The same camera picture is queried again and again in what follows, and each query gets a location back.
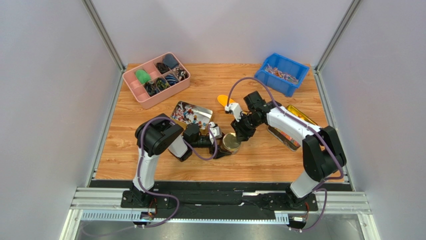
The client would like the tin of gummy candies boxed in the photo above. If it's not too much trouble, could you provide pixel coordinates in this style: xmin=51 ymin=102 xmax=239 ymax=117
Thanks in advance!
xmin=266 ymin=104 xmax=320 ymax=152

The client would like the purple cable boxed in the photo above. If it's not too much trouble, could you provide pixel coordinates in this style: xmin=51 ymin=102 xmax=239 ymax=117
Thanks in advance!
xmin=138 ymin=116 xmax=220 ymax=231
xmin=225 ymin=76 xmax=345 ymax=233

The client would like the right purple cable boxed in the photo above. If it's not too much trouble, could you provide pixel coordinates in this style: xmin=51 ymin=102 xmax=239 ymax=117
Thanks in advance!
xmin=225 ymin=76 xmax=345 ymax=233

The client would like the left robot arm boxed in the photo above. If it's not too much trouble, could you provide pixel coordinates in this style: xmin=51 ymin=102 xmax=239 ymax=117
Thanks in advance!
xmin=121 ymin=113 xmax=232 ymax=208

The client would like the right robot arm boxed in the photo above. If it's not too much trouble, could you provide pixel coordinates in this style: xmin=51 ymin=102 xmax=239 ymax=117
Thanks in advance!
xmin=224 ymin=91 xmax=347 ymax=209

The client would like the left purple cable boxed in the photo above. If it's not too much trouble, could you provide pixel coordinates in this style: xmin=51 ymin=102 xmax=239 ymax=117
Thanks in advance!
xmin=138 ymin=116 xmax=220 ymax=231

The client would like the green rolled sock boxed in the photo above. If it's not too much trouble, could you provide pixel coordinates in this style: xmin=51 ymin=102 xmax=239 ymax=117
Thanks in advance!
xmin=134 ymin=69 xmax=152 ymax=85

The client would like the pink compartment organizer box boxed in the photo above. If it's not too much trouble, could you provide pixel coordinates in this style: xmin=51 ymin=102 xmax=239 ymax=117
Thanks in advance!
xmin=123 ymin=52 xmax=191 ymax=109

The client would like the white jar lid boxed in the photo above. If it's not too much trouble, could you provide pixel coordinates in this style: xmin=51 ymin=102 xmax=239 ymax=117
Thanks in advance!
xmin=221 ymin=132 xmax=241 ymax=152

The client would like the yellow plastic scoop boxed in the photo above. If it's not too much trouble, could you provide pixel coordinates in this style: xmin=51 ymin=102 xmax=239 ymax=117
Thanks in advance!
xmin=217 ymin=94 xmax=235 ymax=107

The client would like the clear glass jar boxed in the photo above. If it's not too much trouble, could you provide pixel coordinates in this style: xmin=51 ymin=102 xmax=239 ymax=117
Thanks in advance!
xmin=224 ymin=147 xmax=240 ymax=155

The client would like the dark blue rolled sock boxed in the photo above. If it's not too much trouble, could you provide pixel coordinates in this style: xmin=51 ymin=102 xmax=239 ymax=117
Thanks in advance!
xmin=162 ymin=53 xmax=179 ymax=70

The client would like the gold tin of lollipops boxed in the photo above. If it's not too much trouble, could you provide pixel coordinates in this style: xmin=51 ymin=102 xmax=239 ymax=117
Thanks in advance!
xmin=170 ymin=101 xmax=213 ymax=134

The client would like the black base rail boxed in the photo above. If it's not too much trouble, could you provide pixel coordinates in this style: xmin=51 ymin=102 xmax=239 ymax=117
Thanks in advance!
xmin=120 ymin=181 xmax=322 ymax=220

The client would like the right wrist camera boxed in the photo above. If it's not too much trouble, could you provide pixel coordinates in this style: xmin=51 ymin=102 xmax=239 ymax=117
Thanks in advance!
xmin=224 ymin=102 xmax=244 ymax=122

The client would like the blue plastic bin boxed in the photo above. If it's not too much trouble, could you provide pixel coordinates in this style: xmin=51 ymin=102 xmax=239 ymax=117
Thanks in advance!
xmin=254 ymin=53 xmax=310 ymax=98

